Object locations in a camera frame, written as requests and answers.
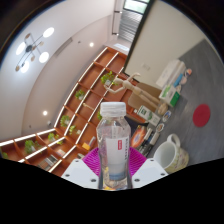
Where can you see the branched ceiling lamp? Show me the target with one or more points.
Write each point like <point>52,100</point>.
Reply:
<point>31,48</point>

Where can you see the green and white carton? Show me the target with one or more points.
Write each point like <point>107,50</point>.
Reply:
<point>148,115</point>

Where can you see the orange blue sticker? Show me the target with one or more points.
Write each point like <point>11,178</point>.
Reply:
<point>189,71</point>

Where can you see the yellow striped white mug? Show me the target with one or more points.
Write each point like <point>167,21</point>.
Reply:
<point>178,160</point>

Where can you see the flat round red coaster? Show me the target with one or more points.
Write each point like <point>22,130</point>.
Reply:
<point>201,115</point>

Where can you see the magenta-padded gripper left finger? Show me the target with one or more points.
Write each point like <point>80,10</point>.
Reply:
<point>77,172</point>

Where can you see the small green white box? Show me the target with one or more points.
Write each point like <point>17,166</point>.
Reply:
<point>170,96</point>

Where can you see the round printed sticker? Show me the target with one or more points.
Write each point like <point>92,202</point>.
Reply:
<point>160,127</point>
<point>167,115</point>

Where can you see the clear plastic water bottle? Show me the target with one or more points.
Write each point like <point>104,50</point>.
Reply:
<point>113,146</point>

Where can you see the wooden shelf unit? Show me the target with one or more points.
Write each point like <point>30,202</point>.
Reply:
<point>80,110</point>

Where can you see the grey curtain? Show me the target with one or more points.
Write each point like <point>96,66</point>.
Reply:
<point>128,28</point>

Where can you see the stack of white boxes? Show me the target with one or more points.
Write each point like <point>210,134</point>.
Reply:
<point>170,73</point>

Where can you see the wooden artist mannequin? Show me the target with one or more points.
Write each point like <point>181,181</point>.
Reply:
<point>136,90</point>

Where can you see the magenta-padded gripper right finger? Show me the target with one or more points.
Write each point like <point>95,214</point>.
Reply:
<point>149,172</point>

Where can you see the small white wall socket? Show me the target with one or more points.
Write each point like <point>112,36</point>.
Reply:
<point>146,66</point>

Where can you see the stack of dark books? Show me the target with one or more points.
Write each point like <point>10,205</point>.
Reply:
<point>143,140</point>

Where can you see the window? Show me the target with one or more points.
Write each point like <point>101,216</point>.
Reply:
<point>136,6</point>

